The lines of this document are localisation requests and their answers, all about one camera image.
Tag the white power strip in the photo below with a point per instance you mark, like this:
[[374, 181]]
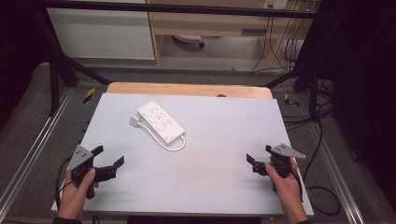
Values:
[[160, 121]]

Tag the white cabinet panel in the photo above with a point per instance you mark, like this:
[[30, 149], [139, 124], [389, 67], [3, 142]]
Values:
[[99, 34]]

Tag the person's right hand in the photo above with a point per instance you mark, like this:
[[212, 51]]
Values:
[[288, 189]]

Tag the wooden table board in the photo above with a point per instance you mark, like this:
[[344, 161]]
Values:
[[186, 89]]

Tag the white wall socket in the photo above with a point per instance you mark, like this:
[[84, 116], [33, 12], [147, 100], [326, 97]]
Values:
[[275, 3]]

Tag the black curtain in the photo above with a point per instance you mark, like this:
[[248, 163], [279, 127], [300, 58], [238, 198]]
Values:
[[364, 93], [15, 56]]

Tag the person's left hand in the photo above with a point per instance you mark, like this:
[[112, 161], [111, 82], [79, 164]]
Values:
[[72, 199]]

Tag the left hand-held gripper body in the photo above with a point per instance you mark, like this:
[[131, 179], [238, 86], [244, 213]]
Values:
[[80, 157]]

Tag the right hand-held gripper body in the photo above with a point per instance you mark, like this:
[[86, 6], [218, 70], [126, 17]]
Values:
[[285, 152]]

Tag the yellow black striped tape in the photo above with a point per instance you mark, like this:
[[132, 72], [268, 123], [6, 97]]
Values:
[[291, 100], [89, 95]]

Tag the black metal frame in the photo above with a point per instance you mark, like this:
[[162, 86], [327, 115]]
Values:
[[174, 8]]

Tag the white chair base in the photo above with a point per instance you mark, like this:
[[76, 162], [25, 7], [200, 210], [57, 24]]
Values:
[[188, 39]]

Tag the aluminium floor rail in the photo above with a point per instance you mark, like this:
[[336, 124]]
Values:
[[336, 174], [37, 146]]

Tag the white plug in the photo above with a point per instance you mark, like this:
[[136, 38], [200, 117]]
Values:
[[135, 121]]

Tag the light wooden desk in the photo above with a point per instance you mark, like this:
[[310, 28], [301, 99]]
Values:
[[202, 26]]

